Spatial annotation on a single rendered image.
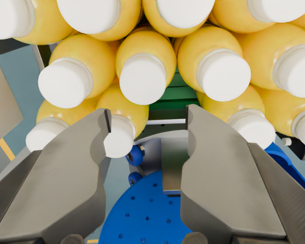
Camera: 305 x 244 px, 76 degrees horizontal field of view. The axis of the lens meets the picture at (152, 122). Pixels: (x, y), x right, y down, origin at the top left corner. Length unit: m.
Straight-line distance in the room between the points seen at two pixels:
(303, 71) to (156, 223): 0.25
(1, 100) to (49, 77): 0.12
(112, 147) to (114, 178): 1.66
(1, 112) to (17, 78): 1.29
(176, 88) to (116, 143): 0.20
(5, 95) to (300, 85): 0.31
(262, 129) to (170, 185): 0.15
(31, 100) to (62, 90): 1.43
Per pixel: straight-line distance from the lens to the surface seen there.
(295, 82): 0.20
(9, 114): 0.31
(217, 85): 0.17
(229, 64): 0.17
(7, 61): 1.58
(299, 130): 0.24
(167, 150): 0.35
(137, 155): 0.34
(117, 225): 0.32
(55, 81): 0.18
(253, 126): 0.20
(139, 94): 0.17
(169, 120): 0.30
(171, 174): 0.31
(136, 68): 0.16
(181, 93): 0.37
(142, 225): 0.32
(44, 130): 0.21
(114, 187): 1.94
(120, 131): 0.19
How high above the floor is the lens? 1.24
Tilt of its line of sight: 59 degrees down
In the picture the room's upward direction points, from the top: 178 degrees counter-clockwise
